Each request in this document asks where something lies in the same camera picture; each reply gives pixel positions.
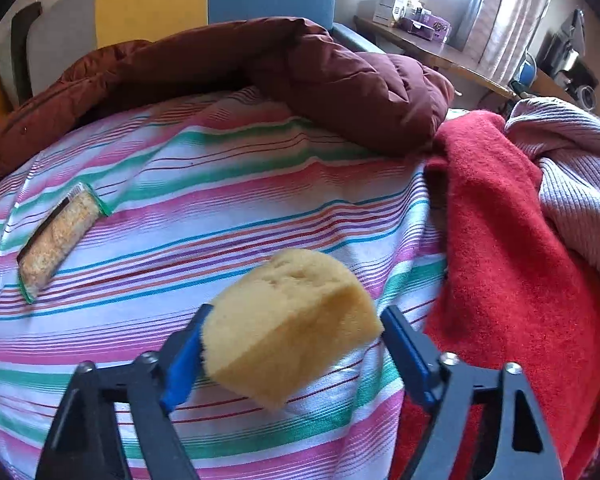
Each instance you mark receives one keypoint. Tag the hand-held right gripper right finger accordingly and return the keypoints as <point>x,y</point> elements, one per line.
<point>405,345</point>

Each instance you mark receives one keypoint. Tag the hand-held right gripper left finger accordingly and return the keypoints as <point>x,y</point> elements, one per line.
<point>182,375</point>

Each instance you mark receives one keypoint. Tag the rounded yellow sponge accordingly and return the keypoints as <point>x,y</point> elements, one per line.
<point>290,320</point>

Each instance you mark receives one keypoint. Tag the red sweater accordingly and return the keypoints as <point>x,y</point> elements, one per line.
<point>495,260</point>

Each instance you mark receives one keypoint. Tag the striped bed sheet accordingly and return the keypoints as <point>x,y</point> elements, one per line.
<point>205,200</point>

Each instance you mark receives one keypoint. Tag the green-edged snack packet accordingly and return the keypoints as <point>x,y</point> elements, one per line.
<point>55,247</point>

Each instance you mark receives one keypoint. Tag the lilac ribbed sweater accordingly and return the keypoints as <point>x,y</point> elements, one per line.
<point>580,170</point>

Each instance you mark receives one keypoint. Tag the maroon puffer jacket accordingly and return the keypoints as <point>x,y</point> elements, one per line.
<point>330,80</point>

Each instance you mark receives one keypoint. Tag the wooden desk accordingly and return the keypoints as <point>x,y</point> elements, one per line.
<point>445,57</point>

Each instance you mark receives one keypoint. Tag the blue round container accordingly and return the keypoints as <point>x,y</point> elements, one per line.
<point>527,72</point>

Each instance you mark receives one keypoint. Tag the purple box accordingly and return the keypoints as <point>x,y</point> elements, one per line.
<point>427,28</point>

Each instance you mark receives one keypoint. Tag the black desk appliance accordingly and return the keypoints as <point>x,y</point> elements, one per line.
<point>570,60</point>

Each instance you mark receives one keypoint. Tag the pale striped curtain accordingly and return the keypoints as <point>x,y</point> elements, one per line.
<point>510,20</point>

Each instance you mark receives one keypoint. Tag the white carton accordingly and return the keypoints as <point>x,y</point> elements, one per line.
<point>387,2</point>

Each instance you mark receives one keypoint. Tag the black rolled mat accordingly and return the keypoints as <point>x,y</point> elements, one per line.
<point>25,50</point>

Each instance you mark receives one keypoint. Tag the grey yellow blue headboard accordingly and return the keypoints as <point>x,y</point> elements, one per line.
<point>155,0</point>

